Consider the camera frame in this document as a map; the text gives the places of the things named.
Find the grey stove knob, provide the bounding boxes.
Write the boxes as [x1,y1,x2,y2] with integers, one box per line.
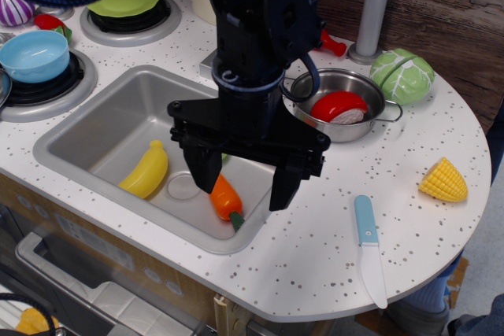
[35,6,75,21]

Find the silver toy faucet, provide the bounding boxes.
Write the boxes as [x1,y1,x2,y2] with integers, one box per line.
[199,50,217,80]

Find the orange toy carrot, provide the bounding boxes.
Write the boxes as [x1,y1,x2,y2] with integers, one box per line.
[209,174,244,231]

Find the grey support pole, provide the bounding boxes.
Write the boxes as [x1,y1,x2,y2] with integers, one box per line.
[347,0,388,65]

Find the red toy ketchup bottle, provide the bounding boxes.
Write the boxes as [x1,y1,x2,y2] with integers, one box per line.
[315,28,347,57]

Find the orange toy below counter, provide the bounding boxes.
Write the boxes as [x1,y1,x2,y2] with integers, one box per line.
[15,308,50,335]

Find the red toy strawberry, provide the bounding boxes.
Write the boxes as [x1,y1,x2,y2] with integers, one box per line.
[34,14,72,44]

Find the purple toy onion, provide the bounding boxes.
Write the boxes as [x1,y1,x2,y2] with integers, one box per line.
[1,0,35,27]

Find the back right stove burner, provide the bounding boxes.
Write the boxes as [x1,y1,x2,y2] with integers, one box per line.
[80,0,181,48]

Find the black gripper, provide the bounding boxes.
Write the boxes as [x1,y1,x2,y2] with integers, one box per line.
[167,77,331,211]

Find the green toy plate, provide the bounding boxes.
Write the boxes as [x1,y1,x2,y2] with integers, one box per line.
[87,0,159,17]

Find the yellow toy corn piece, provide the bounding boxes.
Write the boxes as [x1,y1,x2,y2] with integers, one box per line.
[418,157,469,202]

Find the cream toy detergent bottle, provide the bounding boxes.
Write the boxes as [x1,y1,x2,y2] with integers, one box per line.
[191,0,217,26]

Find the blue white toy knife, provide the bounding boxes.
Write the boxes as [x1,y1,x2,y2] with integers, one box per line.
[354,195,388,309]

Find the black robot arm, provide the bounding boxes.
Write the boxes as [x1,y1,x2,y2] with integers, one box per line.
[167,0,330,211]

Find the front left stove burner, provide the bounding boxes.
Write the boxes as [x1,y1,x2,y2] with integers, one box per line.
[1,50,98,123]

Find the small steel pan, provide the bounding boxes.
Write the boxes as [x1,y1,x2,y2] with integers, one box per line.
[291,68,403,142]

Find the stove burner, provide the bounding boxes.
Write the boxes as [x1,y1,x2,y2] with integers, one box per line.
[80,0,181,48]
[1,50,98,123]

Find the blue toy bowl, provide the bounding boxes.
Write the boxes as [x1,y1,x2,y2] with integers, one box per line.
[1,30,70,83]

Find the yellow toy banana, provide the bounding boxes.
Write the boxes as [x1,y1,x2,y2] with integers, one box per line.
[118,139,169,199]

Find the grey shoe with sock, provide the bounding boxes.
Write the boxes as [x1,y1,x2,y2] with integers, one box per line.
[385,275,450,335]

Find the green toy cabbage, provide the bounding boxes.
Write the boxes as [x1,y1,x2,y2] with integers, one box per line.
[369,48,435,105]

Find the grey toy sink basin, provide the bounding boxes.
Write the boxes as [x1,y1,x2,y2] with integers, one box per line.
[34,65,272,254]

